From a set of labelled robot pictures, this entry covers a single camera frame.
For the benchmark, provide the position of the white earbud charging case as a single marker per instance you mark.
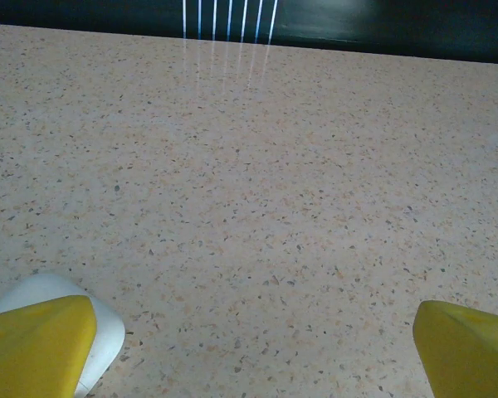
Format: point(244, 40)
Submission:
point(108, 331)

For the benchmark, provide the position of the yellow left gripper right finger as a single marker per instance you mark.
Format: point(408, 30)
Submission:
point(469, 356)

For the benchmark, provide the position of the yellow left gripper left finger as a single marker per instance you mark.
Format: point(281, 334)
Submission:
point(33, 352)

